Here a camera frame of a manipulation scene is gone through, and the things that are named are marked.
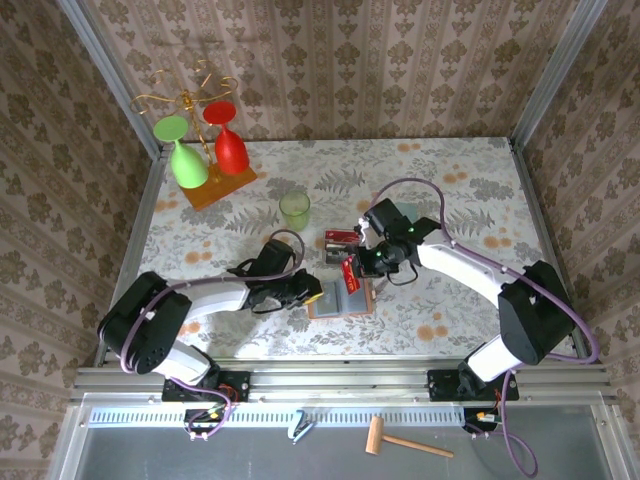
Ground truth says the brown leather card holder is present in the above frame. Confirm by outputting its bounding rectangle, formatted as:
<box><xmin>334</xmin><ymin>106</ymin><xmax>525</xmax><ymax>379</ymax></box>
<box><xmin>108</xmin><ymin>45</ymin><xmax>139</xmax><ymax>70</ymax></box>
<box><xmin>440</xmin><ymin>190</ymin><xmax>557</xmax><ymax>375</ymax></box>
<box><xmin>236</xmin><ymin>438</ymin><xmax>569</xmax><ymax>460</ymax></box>
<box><xmin>307</xmin><ymin>277</ymin><xmax>376</xmax><ymax>320</ymax></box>

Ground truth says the black VIP credit card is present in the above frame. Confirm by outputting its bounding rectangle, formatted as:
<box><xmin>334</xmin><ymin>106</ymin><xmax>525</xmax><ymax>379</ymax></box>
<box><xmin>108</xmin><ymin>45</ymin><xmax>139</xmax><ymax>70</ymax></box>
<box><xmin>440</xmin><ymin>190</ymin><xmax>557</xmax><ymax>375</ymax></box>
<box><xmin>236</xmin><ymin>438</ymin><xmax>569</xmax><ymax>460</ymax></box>
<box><xmin>324</xmin><ymin>241</ymin><xmax>354</xmax><ymax>265</ymax></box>

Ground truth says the clear acrylic card box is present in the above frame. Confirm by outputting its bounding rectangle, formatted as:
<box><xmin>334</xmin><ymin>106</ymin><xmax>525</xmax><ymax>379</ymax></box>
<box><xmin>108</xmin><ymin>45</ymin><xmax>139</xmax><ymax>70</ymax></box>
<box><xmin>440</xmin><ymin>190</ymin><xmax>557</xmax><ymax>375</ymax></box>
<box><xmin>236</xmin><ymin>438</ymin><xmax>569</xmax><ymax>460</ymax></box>
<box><xmin>323</xmin><ymin>227</ymin><xmax>362</xmax><ymax>266</ymax></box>

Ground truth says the green translucent plastic cup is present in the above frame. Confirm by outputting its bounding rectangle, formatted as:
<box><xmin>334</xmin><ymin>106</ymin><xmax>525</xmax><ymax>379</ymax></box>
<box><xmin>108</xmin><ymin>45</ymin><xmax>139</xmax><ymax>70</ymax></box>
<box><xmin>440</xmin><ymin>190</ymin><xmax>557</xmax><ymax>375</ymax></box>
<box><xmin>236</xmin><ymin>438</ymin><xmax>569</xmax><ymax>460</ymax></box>
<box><xmin>278</xmin><ymin>191</ymin><xmax>312</xmax><ymax>232</ymax></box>

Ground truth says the floral patterned tablecloth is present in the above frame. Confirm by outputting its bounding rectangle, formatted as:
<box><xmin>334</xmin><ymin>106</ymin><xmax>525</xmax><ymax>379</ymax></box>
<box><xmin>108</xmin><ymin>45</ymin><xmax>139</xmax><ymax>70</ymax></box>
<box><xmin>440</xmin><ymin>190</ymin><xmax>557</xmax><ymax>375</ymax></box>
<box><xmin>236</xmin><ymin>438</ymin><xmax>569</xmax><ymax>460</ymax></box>
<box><xmin>121</xmin><ymin>137</ymin><xmax>576</xmax><ymax>361</ymax></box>

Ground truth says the blue white plastic clip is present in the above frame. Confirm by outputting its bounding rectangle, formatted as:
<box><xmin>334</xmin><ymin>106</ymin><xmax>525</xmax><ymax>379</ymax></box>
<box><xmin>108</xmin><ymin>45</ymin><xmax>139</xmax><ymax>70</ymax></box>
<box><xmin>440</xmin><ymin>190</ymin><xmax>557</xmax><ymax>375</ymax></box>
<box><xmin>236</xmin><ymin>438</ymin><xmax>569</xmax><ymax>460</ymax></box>
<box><xmin>291</xmin><ymin>409</ymin><xmax>317</xmax><ymax>445</ymax></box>

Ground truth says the red plastic wine glass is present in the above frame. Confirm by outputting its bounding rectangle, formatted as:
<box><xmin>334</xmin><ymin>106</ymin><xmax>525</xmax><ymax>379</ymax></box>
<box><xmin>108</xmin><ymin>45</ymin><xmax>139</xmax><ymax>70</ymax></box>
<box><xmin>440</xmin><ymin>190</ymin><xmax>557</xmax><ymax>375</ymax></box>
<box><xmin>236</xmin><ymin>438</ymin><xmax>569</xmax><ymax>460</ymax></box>
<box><xmin>202</xmin><ymin>100</ymin><xmax>250</xmax><ymax>175</ymax></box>

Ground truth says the black power connector block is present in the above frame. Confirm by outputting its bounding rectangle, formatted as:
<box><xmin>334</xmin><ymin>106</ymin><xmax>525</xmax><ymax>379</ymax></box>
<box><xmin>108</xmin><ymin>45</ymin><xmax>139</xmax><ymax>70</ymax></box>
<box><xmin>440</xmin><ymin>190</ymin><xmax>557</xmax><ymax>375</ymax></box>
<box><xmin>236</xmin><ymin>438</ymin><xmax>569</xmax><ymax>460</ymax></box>
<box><xmin>183</xmin><ymin>407</ymin><xmax>226</xmax><ymax>436</ymax></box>
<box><xmin>462</xmin><ymin>407</ymin><xmax>501</xmax><ymax>434</ymax></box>

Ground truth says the small wooden mallet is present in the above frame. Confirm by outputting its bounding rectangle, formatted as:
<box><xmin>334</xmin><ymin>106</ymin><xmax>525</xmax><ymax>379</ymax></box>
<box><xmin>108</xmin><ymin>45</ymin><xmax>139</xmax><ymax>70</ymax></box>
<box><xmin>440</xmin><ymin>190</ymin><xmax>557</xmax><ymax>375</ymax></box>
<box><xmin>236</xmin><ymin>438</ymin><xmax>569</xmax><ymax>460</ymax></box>
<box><xmin>364</xmin><ymin>415</ymin><xmax>455</xmax><ymax>459</ymax></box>

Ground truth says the green plastic wine glass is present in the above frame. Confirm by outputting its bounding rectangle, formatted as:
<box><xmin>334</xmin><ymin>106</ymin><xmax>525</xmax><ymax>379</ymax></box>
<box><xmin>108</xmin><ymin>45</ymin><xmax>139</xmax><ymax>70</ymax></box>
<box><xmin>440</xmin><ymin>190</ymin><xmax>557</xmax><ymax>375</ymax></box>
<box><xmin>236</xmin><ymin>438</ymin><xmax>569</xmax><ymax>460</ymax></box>
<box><xmin>152</xmin><ymin>115</ymin><xmax>210</xmax><ymax>190</ymax></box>

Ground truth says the grey metal shelf panel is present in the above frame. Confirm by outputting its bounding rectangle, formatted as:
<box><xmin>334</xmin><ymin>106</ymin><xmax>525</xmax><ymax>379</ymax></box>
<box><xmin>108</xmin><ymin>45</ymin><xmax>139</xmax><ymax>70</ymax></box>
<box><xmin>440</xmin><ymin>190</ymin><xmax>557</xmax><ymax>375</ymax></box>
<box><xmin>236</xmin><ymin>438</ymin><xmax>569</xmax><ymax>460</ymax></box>
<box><xmin>47</xmin><ymin>392</ymin><xmax>640</xmax><ymax>480</ymax></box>

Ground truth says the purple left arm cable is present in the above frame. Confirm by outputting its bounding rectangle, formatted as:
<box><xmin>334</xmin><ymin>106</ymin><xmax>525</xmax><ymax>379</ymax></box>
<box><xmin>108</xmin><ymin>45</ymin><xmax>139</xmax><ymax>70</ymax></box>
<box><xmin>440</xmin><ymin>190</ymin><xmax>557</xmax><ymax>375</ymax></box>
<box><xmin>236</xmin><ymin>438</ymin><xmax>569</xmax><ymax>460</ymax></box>
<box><xmin>118</xmin><ymin>228</ymin><xmax>306</xmax><ymax>441</ymax></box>

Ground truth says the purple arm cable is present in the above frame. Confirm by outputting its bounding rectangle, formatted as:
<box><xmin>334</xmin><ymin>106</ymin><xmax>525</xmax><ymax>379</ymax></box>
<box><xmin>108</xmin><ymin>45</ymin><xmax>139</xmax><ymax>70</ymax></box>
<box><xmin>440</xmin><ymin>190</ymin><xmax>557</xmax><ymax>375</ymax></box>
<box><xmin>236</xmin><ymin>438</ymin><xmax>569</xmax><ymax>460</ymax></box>
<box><xmin>357</xmin><ymin>178</ymin><xmax>601</xmax><ymax>475</ymax></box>
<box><xmin>118</xmin><ymin>228</ymin><xmax>306</xmax><ymax>441</ymax></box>

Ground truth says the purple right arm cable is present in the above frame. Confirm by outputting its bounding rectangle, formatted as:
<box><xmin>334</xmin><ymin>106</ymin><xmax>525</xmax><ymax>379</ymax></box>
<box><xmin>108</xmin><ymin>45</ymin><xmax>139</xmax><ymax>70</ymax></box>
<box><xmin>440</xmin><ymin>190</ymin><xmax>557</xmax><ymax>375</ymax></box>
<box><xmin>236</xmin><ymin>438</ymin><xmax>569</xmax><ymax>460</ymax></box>
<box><xmin>357</xmin><ymin>178</ymin><xmax>601</xmax><ymax>475</ymax></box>

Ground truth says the aluminium frame rail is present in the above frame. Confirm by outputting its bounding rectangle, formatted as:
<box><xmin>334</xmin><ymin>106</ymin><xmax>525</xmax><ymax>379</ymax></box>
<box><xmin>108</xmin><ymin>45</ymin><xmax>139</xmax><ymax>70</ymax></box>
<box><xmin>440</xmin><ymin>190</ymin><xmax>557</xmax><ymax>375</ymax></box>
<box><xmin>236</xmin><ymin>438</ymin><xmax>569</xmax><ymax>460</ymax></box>
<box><xmin>69</xmin><ymin>357</ymin><xmax>621</xmax><ymax>404</ymax></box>

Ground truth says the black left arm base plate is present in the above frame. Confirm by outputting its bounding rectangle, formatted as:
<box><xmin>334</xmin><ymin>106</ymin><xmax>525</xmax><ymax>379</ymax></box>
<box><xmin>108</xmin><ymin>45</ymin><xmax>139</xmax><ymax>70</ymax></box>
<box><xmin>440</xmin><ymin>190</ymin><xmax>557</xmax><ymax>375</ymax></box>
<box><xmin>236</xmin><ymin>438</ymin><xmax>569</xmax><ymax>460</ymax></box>
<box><xmin>162</xmin><ymin>370</ymin><xmax>251</xmax><ymax>403</ymax></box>

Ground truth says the gold wire rack wooden base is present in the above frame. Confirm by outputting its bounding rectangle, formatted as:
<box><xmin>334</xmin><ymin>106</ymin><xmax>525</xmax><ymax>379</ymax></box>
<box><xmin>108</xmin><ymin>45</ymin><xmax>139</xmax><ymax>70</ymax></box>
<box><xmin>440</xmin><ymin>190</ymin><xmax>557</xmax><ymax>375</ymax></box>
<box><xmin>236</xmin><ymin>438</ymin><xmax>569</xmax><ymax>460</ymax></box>
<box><xmin>129</xmin><ymin>59</ymin><xmax>259</xmax><ymax>212</ymax></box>

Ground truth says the white slotted cable duct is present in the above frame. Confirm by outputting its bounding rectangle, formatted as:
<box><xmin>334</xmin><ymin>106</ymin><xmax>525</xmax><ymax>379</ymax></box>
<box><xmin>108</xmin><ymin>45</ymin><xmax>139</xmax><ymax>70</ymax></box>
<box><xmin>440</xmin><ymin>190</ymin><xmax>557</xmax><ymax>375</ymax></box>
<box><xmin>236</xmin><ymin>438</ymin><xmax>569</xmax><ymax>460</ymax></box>
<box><xmin>87</xmin><ymin>405</ymin><xmax>466</xmax><ymax>429</ymax></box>

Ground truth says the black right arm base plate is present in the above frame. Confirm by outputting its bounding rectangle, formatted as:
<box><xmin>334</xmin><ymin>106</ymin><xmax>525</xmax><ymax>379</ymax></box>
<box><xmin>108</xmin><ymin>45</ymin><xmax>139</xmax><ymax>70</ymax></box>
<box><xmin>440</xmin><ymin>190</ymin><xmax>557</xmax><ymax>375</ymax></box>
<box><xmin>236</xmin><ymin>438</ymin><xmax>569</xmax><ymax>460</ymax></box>
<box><xmin>427</xmin><ymin>368</ymin><xmax>520</xmax><ymax>403</ymax></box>

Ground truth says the aluminium table side rail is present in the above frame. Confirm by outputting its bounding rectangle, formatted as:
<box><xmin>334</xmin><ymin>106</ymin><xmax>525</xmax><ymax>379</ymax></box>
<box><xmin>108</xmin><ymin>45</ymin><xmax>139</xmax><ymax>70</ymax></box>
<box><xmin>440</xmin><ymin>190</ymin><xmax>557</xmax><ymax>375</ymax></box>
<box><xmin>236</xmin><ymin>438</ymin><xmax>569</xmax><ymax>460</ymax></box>
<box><xmin>507</xmin><ymin>139</ymin><xmax>594</xmax><ymax>366</ymax></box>
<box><xmin>92</xmin><ymin>149</ymin><xmax>169</xmax><ymax>369</ymax></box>

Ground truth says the aluminium frame post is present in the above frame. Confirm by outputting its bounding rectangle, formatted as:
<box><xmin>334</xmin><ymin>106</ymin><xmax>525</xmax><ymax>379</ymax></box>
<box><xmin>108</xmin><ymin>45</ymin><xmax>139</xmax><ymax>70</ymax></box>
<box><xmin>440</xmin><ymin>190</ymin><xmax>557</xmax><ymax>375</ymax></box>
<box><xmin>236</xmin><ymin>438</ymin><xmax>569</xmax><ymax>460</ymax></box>
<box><xmin>508</xmin><ymin>0</ymin><xmax>610</xmax><ymax>151</ymax></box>
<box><xmin>54</xmin><ymin>0</ymin><xmax>169</xmax><ymax>161</ymax></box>

